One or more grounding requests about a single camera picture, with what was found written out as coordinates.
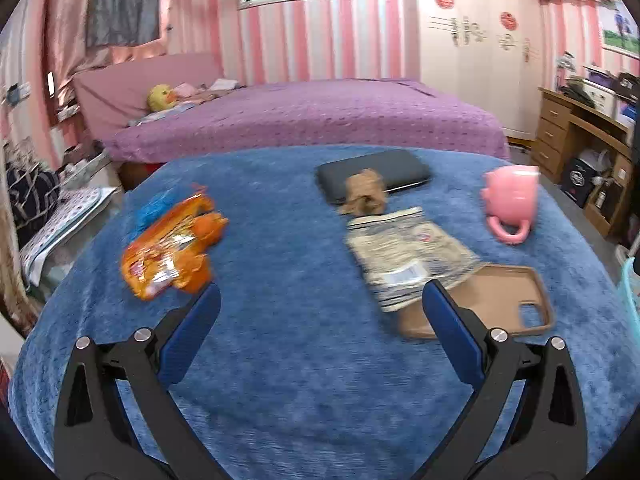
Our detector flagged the blue fleece blanket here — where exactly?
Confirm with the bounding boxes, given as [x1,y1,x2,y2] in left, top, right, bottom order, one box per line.
[7,144,640,480]

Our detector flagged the pink satin curtain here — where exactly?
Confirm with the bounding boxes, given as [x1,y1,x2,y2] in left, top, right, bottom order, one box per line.
[47,0,173,91]

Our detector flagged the small orange tangerine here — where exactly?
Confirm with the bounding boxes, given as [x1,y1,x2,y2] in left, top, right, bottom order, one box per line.
[195,212,230,248]

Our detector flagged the purple dotted bed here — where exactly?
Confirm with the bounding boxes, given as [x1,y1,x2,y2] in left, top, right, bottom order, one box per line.
[102,77,511,163]

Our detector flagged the large orange tangerine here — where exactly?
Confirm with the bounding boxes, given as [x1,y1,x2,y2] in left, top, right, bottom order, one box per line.
[170,255,213,293]

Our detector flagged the grey printed snack bag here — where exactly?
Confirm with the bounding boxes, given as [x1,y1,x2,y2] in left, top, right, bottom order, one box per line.
[346,206,483,312]

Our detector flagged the desk lamp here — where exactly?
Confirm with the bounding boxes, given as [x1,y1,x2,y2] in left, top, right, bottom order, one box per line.
[555,52,576,91]

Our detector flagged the teal plastic basket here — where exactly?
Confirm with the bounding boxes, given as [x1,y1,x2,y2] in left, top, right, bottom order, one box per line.
[614,256,640,311]

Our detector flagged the pile of clothes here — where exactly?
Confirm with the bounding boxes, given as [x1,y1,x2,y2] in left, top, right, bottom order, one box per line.
[172,77,246,103]

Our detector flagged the pink mug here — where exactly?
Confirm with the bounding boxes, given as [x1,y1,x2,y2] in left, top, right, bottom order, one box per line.
[481,165,541,246]

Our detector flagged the dark cloth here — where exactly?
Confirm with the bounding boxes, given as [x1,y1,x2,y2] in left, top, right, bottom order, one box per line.
[560,77,596,108]

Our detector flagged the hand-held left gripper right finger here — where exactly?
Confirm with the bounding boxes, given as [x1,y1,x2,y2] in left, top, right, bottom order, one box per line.
[410,280,588,480]

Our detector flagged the grey curtain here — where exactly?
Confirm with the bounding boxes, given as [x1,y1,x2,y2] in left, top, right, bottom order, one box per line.
[86,0,162,48]

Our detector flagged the cream wardrobe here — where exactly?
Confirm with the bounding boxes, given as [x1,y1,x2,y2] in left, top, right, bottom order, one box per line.
[412,0,546,138]

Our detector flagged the blue crinkled wrapper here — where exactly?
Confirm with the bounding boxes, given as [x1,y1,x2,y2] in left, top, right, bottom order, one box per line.
[135,187,187,231]

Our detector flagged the small couple photo poster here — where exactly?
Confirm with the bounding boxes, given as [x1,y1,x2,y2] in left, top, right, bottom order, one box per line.
[597,0,640,58]

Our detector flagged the orange snack packet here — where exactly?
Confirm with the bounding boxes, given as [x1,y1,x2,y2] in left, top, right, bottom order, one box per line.
[121,192,221,302]

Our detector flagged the navy patterned bag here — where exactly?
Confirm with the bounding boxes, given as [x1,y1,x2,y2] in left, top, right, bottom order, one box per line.
[5,167,61,233]

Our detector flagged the tan phone case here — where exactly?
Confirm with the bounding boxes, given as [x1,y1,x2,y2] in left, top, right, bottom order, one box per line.
[397,263,556,339]

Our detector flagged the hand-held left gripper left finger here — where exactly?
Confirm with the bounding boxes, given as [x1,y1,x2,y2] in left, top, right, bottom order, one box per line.
[54,282,231,480]

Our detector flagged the white storage box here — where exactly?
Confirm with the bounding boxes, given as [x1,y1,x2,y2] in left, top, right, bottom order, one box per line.
[582,80,618,111]

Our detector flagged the black phone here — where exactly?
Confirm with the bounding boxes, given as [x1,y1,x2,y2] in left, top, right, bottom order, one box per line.
[316,148,433,206]

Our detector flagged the pink covered headboard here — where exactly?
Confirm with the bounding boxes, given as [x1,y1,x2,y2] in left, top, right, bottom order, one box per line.
[72,52,224,141]

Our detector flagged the wooden desk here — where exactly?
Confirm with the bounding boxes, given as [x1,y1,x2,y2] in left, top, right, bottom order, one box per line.
[531,86,636,238]

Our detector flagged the black paper bag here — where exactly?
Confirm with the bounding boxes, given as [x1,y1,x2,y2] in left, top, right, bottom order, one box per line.
[560,157,596,208]

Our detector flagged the white fan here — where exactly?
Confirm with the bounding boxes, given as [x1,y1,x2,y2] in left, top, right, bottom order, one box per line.
[577,147,613,181]

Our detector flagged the brown paper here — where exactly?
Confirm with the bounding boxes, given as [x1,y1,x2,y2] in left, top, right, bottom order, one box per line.
[340,169,388,216]

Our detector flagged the yellow duck plush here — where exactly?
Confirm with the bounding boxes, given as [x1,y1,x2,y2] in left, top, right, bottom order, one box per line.
[146,84,177,112]

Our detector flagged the polka dot cushion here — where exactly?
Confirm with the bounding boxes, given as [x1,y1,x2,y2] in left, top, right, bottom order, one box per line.
[20,187,118,271]

